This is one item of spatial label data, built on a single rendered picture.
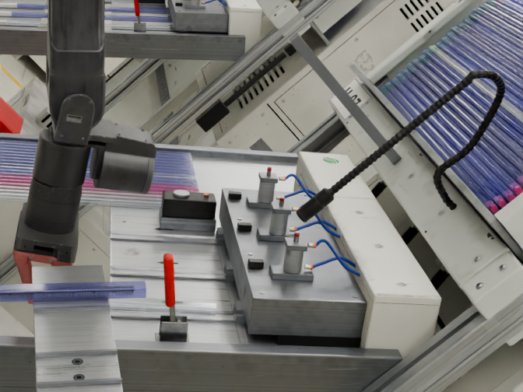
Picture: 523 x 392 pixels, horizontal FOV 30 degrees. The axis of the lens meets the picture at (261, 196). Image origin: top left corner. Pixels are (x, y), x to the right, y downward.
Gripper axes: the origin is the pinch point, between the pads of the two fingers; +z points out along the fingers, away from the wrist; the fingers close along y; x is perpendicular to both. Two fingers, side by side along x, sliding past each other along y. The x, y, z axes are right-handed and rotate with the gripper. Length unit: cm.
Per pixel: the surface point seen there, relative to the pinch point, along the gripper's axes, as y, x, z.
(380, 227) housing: 10.9, -42.5, -11.6
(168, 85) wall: 758, -100, 167
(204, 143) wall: 555, -110, 152
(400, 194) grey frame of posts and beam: 15, -45, -15
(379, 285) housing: -6.1, -37.7, -11.0
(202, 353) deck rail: -10.5, -18.5, -1.4
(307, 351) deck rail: -10.0, -30.3, -3.2
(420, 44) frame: 46, -53, -31
